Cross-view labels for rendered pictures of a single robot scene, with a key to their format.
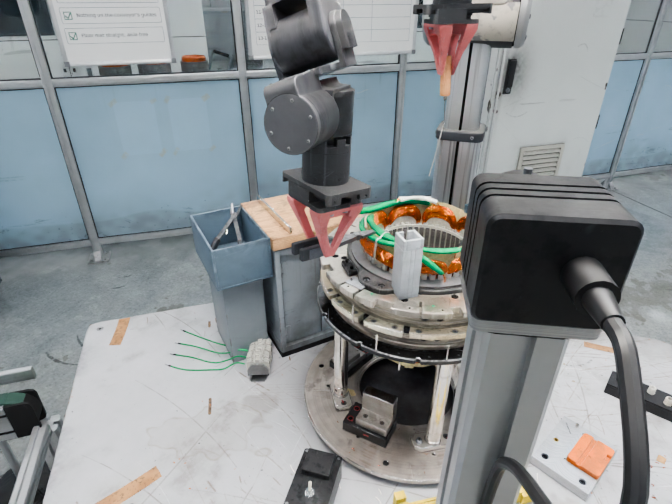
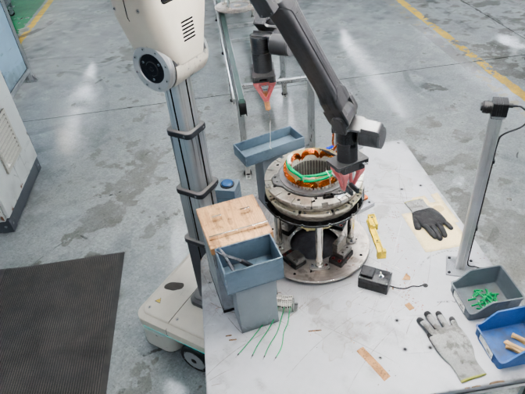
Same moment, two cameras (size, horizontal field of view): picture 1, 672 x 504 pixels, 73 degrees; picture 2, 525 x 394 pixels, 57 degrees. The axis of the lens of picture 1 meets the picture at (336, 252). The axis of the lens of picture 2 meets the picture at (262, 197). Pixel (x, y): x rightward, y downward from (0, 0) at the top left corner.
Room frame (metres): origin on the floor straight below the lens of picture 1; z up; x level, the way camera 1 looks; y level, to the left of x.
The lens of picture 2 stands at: (0.51, 1.15, 2.01)
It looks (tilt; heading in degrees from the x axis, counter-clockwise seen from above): 38 degrees down; 283
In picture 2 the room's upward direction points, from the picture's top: 6 degrees counter-clockwise
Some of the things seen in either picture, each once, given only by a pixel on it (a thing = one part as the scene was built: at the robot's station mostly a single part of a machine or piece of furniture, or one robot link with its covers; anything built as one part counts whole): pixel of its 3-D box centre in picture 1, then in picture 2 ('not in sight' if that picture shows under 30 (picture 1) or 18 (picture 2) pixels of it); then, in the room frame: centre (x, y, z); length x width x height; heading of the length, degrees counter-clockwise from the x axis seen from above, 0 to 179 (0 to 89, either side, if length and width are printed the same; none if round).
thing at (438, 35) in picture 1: (451, 42); (265, 85); (0.77, -0.18, 1.39); 0.07 x 0.07 x 0.09; 11
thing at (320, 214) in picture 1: (324, 219); (348, 174); (0.52, 0.01, 1.21); 0.07 x 0.07 x 0.09; 36
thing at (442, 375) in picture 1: (439, 397); (351, 216); (0.50, -0.16, 0.91); 0.02 x 0.02 x 0.21
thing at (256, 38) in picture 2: not in sight; (262, 43); (0.77, -0.17, 1.52); 0.07 x 0.06 x 0.07; 161
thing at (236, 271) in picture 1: (235, 287); (252, 287); (0.78, 0.21, 0.92); 0.17 x 0.11 x 0.28; 28
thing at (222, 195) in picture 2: not in sight; (231, 213); (0.93, -0.15, 0.91); 0.07 x 0.07 x 0.25; 87
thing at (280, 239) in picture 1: (301, 215); (233, 223); (0.86, 0.07, 1.05); 0.20 x 0.19 x 0.02; 118
